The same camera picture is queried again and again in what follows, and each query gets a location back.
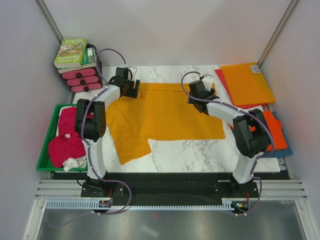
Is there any orange plastic folder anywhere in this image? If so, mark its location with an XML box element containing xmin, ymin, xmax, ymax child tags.
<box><xmin>221</xmin><ymin>62</ymin><xmax>276</xmax><ymax>106</ymax></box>

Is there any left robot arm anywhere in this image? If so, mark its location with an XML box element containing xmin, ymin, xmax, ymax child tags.
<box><xmin>74</xmin><ymin>66</ymin><xmax>141</xmax><ymax>197</ymax></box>

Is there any yellow t shirt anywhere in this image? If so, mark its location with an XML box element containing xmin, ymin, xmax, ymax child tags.
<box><xmin>106</xmin><ymin>83</ymin><xmax>225</xmax><ymax>165</ymax></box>

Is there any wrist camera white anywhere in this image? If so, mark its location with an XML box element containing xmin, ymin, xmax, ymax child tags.
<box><xmin>124</xmin><ymin>65</ymin><xmax>137</xmax><ymax>81</ymax></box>
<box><xmin>199</xmin><ymin>74</ymin><xmax>214</xmax><ymax>91</ymax></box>

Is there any purple cable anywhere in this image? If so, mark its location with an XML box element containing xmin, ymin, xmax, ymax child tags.
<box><xmin>45</xmin><ymin>48</ymin><xmax>134</xmax><ymax>228</ymax></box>
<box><xmin>180</xmin><ymin>71</ymin><xmax>276</xmax><ymax>217</ymax></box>

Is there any white slotted cable duct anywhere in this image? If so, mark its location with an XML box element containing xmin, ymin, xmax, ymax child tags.
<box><xmin>46</xmin><ymin>199</ymin><xmax>249</xmax><ymax>211</ymax></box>

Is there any green illustrated book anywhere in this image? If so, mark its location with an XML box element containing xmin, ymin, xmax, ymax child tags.
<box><xmin>54</xmin><ymin>38</ymin><xmax>88</xmax><ymax>69</ymax></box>

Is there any white t shirt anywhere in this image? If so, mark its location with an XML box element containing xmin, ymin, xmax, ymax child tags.
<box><xmin>63</xmin><ymin>156</ymin><xmax>87</xmax><ymax>173</ymax></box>

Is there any green plastic tray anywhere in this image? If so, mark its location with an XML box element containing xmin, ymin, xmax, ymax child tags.
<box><xmin>36</xmin><ymin>104</ymin><xmax>88</xmax><ymax>172</ymax></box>

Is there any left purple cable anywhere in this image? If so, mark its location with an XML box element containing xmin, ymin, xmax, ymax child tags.
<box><xmin>45</xmin><ymin>48</ymin><xmax>134</xmax><ymax>228</ymax></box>

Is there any aluminium corner post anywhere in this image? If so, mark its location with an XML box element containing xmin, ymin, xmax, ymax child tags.
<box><xmin>257</xmin><ymin>0</ymin><xmax>300</xmax><ymax>68</ymax></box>
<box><xmin>35</xmin><ymin>0</ymin><xmax>63</xmax><ymax>44</ymax></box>

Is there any red plastic folder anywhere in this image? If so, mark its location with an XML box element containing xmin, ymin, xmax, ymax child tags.
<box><xmin>214</xmin><ymin>68</ymin><xmax>264</xmax><ymax>109</ymax></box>

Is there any right aluminium corner post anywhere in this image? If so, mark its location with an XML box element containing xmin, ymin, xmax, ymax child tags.
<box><xmin>257</xmin><ymin>0</ymin><xmax>300</xmax><ymax>68</ymax></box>

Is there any folded orange t shirt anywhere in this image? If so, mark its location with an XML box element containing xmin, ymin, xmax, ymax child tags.
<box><xmin>263</xmin><ymin>110</ymin><xmax>288</xmax><ymax>151</ymax></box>

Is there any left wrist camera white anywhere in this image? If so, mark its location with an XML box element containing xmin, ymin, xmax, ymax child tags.
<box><xmin>124</xmin><ymin>65</ymin><xmax>137</xmax><ymax>81</ymax></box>

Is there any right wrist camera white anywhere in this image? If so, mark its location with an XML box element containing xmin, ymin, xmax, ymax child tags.
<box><xmin>199</xmin><ymin>74</ymin><xmax>214</xmax><ymax>91</ymax></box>

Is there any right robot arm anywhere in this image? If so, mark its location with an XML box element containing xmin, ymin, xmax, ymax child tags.
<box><xmin>187</xmin><ymin>80</ymin><xmax>272</xmax><ymax>197</ymax></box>

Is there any pink and black drawer unit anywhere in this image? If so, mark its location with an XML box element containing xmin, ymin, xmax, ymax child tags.
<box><xmin>60</xmin><ymin>44</ymin><xmax>103</xmax><ymax>93</ymax></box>

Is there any magenta t shirt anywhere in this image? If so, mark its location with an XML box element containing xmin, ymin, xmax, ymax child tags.
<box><xmin>48</xmin><ymin>106</ymin><xmax>87</xmax><ymax>170</ymax></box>

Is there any left aluminium corner post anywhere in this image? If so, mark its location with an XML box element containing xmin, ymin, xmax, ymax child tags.
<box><xmin>35</xmin><ymin>0</ymin><xmax>63</xmax><ymax>44</ymax></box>

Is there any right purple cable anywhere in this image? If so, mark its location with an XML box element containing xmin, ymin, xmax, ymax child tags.
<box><xmin>180</xmin><ymin>71</ymin><xmax>276</xmax><ymax>217</ymax></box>

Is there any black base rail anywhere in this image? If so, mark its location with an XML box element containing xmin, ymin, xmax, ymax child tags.
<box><xmin>52</xmin><ymin>171</ymin><xmax>292</xmax><ymax>207</ymax></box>

